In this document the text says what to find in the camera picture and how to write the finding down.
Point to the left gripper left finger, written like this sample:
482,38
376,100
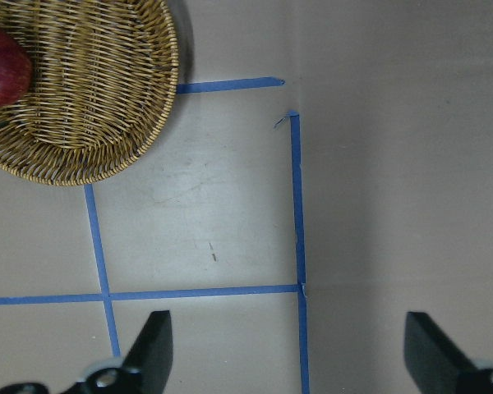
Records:
146,367

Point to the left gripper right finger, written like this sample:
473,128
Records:
436,364

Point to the woven wicker basket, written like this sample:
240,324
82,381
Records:
105,78

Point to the dark red basket apple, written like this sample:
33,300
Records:
15,70

